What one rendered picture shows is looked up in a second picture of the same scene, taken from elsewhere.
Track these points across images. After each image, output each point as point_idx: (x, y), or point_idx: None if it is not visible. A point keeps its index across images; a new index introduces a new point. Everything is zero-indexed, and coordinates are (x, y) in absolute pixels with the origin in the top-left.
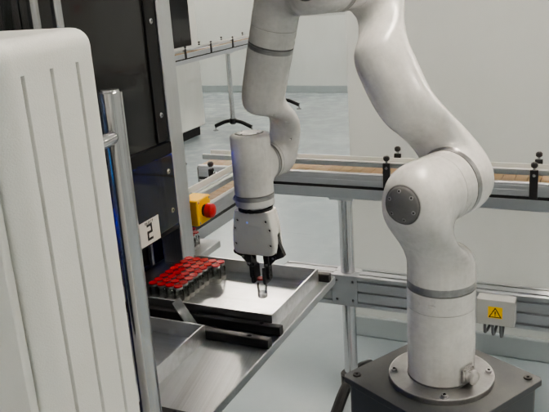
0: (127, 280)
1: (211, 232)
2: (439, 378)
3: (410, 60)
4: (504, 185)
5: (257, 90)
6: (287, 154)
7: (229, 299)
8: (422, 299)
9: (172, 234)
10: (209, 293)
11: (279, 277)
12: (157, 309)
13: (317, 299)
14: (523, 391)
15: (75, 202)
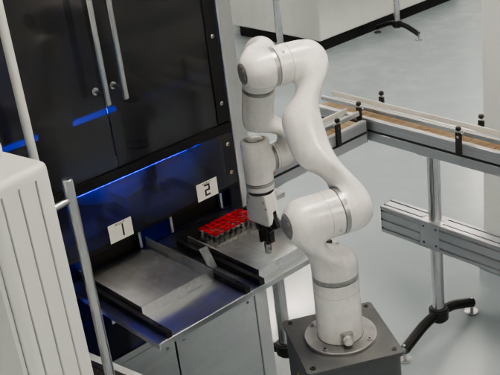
0: (80, 265)
1: (292, 178)
2: (327, 338)
3: (310, 127)
4: None
5: (247, 117)
6: (284, 155)
7: (251, 249)
8: (314, 284)
9: (235, 187)
10: (242, 240)
11: None
12: (196, 249)
13: None
14: (382, 356)
15: (33, 240)
